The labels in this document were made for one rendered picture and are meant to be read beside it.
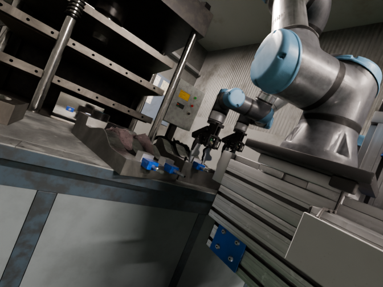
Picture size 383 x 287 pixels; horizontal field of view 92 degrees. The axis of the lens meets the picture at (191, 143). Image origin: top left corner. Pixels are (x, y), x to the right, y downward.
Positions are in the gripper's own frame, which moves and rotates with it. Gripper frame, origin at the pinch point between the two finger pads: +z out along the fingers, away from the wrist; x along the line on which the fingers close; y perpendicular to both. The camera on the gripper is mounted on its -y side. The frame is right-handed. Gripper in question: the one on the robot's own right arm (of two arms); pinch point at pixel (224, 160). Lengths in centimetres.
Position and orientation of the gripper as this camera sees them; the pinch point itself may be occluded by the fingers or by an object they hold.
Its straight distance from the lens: 115.7
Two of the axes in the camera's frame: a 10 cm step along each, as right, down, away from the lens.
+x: 7.7, 3.2, 5.5
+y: 5.1, 2.1, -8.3
